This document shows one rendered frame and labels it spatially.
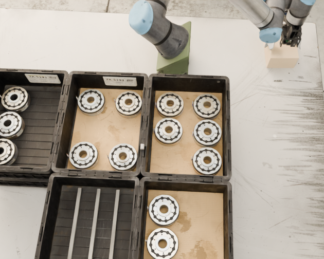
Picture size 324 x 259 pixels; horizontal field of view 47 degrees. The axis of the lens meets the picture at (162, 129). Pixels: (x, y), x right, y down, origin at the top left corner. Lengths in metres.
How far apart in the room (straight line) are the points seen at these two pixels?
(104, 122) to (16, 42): 0.68
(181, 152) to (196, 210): 0.22
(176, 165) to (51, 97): 0.57
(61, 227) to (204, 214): 0.49
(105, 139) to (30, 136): 0.29
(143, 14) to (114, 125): 0.43
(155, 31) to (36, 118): 0.57
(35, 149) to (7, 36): 0.69
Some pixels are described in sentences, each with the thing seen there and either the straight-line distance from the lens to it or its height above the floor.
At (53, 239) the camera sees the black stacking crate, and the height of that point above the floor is 0.83.
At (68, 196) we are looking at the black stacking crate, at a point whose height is 0.83.
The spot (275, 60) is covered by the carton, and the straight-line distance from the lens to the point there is 1.69.
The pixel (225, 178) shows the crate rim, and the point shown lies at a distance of 1.23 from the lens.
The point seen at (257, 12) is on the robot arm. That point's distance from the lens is 1.32.
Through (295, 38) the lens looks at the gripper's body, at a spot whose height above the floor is 0.89.
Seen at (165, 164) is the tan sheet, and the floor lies 0.83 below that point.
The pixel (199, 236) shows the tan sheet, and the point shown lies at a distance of 1.28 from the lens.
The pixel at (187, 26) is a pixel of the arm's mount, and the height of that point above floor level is 0.86.
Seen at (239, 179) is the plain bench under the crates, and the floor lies 0.70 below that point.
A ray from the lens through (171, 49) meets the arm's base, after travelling 1.54.
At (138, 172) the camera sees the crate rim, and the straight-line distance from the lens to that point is 1.23.
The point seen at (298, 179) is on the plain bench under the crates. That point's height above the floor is 0.70.
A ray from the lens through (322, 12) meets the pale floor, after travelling 3.01.
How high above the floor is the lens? 2.10
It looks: 66 degrees down
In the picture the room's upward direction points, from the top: 3 degrees counter-clockwise
